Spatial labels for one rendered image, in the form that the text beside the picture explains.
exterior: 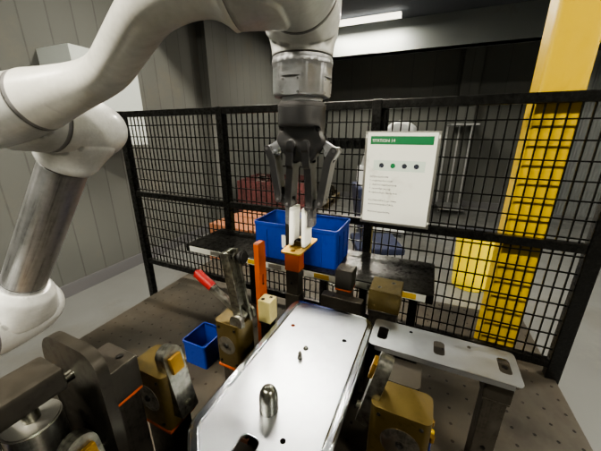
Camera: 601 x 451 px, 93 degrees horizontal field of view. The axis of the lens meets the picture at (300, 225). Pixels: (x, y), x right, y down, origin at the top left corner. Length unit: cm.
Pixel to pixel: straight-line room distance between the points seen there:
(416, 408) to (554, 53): 90
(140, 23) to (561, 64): 95
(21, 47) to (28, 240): 246
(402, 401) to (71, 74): 72
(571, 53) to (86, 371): 118
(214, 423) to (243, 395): 6
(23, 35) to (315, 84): 301
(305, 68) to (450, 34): 527
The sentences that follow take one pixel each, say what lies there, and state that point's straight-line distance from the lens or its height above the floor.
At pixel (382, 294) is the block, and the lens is 78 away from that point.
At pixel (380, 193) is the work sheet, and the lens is 101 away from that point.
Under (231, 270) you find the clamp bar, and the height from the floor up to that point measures 118.
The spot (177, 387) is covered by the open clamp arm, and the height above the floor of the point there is 104.
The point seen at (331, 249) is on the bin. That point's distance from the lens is 90.
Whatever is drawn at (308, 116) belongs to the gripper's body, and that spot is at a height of 147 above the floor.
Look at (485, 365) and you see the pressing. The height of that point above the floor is 100.
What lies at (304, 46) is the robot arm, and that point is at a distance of 44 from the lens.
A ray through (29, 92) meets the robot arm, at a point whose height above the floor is 151.
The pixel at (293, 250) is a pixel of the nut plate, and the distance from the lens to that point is 49.
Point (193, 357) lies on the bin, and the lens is 111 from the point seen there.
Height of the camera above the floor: 145
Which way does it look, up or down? 18 degrees down
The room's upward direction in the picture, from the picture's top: straight up
